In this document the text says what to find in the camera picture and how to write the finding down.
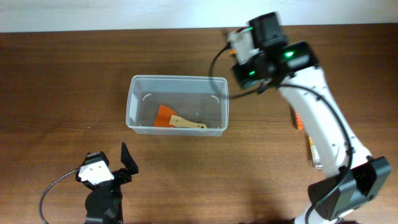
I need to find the orange scraper wooden handle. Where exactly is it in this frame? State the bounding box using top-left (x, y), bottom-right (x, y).
top-left (153, 105), bottom-right (207, 129)

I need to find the orange bit holder strip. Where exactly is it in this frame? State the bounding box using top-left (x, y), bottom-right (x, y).
top-left (295, 112), bottom-right (303, 130)

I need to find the clear screwdriver set pack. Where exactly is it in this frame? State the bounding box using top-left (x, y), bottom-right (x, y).
top-left (308, 136), bottom-right (323, 169)

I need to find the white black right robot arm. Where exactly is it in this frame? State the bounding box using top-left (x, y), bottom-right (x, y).
top-left (228, 12), bottom-right (391, 223)

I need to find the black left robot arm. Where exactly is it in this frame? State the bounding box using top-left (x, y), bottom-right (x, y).
top-left (75, 142), bottom-right (139, 224)

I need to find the clear plastic container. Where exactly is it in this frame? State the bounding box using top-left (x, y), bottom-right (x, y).
top-left (126, 75), bottom-right (229, 136)

